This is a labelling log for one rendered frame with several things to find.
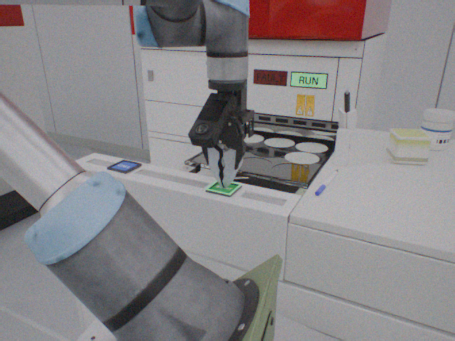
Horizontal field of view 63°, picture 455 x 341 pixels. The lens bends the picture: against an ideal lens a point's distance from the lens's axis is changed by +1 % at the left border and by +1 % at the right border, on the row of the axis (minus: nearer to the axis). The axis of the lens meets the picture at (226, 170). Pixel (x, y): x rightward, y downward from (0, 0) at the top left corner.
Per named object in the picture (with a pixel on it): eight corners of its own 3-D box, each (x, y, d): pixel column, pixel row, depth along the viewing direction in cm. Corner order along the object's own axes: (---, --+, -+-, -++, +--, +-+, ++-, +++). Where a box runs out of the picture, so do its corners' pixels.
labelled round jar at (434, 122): (417, 141, 102) (424, 107, 99) (446, 145, 99) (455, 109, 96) (416, 148, 96) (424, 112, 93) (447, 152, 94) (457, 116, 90)
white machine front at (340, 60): (151, 134, 157) (143, 34, 142) (347, 167, 123) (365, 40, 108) (147, 137, 155) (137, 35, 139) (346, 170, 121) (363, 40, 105)
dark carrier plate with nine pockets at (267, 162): (240, 132, 135) (240, 130, 135) (336, 145, 121) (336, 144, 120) (191, 162, 107) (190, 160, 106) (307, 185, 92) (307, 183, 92)
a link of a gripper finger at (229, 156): (247, 182, 77) (248, 140, 74) (235, 193, 72) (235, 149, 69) (234, 179, 78) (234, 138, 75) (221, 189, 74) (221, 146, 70)
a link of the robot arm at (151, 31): (131, -29, 53) (206, -27, 56) (132, 13, 64) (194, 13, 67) (137, 24, 53) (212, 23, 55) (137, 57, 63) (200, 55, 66)
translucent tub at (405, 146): (384, 153, 93) (388, 127, 90) (416, 155, 92) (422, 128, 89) (393, 164, 86) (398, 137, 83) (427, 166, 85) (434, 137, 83)
